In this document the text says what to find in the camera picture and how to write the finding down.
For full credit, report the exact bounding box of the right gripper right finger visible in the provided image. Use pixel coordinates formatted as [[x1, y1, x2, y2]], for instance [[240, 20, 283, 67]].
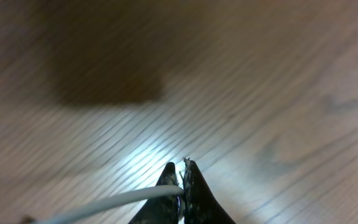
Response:
[[183, 158, 236, 224]]

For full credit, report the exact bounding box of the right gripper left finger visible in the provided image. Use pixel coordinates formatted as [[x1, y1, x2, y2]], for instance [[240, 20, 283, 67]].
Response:
[[129, 162, 179, 224]]

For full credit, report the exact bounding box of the white usb cable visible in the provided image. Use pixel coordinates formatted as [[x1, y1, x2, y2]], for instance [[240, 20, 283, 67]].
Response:
[[26, 184, 185, 224]]

